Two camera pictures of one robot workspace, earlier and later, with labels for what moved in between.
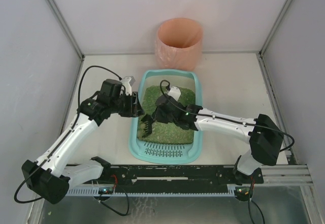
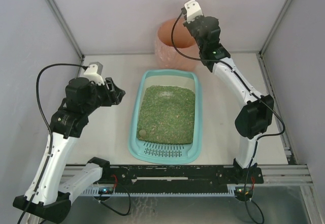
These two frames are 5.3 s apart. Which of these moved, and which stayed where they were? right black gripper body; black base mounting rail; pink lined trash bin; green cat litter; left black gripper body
Moved: left black gripper body; right black gripper body
Stayed: green cat litter; black base mounting rail; pink lined trash bin
